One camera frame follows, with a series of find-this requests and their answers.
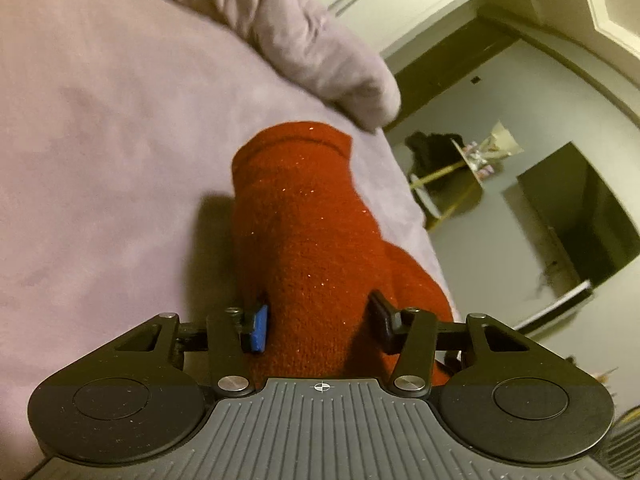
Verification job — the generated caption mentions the wrapped flower bouquet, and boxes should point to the wrapped flower bouquet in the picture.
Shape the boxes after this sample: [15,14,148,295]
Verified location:
[463,122,524,180]

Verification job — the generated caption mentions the purple crumpled duvet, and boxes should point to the purple crumpled duvet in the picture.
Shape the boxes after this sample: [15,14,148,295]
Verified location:
[174,0,401,131]

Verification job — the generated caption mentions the black clothes pile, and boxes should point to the black clothes pile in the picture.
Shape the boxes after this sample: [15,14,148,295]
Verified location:
[404,131,463,179]

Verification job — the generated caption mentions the black television screen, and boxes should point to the black television screen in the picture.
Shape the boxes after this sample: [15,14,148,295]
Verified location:
[518,142,639,287]

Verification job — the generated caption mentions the red knit cardigan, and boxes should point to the red knit cardigan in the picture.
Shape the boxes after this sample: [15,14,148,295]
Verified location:
[232,122,454,384]

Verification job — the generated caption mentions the purple bed sheet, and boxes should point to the purple bed sheet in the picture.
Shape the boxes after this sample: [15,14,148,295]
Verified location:
[1,0,442,479]

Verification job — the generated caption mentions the dark wooden door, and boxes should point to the dark wooden door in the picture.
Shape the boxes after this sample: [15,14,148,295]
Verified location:
[385,18,516,130]

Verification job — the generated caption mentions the white tv shelf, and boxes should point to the white tv shelf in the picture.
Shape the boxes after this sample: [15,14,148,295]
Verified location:
[513,280,593,337]

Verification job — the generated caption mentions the yellow-legged side table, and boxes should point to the yellow-legged side table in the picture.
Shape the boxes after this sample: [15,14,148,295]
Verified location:
[408,140,484,232]

